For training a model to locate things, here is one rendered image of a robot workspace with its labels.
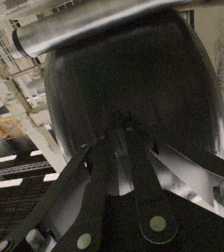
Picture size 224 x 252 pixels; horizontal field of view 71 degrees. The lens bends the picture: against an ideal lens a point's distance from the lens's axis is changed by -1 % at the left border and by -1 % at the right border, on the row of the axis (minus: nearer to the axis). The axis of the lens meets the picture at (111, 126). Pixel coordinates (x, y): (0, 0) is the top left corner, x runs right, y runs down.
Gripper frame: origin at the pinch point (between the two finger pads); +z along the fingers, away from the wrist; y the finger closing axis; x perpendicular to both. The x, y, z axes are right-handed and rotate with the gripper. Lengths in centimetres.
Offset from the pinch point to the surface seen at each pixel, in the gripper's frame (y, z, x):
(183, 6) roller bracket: 23.4, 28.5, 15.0
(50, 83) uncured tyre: -9.0, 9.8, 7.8
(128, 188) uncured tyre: -1.6, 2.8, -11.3
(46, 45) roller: -6.7, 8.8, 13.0
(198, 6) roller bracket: 23.4, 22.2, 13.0
